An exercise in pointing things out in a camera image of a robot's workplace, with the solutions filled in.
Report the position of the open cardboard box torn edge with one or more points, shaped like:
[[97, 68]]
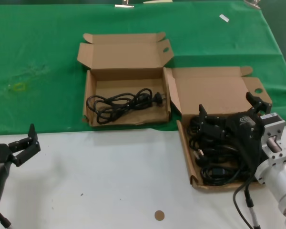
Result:
[[124, 52]]

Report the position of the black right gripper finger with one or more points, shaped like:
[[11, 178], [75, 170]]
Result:
[[214, 128], [261, 107]]

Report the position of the beige flat strip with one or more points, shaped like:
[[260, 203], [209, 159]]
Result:
[[157, 1]]

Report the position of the silver metal clamp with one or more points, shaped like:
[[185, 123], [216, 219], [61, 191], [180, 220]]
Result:
[[124, 5], [252, 3]]

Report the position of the white tape piece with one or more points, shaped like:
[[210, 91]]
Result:
[[224, 18]]

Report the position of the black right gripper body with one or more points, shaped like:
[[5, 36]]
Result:
[[248, 133]]

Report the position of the round brown cardboard disc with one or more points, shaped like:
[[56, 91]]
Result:
[[159, 215]]

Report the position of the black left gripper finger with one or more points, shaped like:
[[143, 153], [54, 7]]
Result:
[[32, 145]]

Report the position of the green table cloth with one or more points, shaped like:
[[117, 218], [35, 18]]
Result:
[[38, 47]]

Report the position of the open cardboard box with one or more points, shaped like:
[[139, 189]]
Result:
[[212, 95]]

